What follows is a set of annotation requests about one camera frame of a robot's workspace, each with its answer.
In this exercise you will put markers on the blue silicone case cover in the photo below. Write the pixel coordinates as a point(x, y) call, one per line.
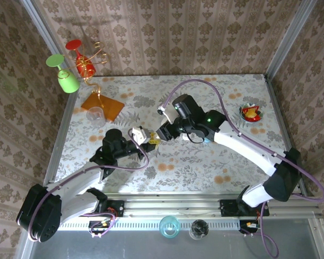
point(206, 140)

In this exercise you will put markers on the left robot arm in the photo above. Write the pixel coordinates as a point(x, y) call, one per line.
point(40, 215)

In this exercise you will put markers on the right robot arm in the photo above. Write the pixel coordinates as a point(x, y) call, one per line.
point(245, 151)

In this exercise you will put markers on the clear plastic cup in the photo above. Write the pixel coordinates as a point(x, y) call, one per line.
point(95, 118)

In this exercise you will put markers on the orange acrylic board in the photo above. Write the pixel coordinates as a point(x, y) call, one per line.
point(112, 108)

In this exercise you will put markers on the floral printed tablecloth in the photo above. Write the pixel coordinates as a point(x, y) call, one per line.
point(178, 89)

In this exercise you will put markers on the patterned bowl with colourful items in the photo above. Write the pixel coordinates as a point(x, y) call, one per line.
point(251, 113)

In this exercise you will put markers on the green wine glass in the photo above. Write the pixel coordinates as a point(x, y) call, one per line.
point(68, 82)

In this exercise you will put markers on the red wine glass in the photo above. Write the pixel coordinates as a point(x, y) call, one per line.
point(85, 67)

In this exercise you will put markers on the teal drinking glass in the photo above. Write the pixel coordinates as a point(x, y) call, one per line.
point(169, 226)

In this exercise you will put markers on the black connector block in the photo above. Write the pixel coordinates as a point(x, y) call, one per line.
point(97, 226)
point(248, 226)

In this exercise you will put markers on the clear dark drinking glass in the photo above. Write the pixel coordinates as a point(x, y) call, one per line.
point(198, 229)

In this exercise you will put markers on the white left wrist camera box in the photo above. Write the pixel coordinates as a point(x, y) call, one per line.
point(140, 135)

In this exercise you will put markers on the aluminium mounting rail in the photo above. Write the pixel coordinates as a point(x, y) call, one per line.
point(172, 205)

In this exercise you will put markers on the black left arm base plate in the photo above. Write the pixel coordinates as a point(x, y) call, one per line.
point(116, 207)

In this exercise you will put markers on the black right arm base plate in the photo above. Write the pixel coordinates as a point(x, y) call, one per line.
point(229, 209)

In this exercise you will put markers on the aluminium frame post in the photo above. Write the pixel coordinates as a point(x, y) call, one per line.
point(43, 32)
point(293, 32)

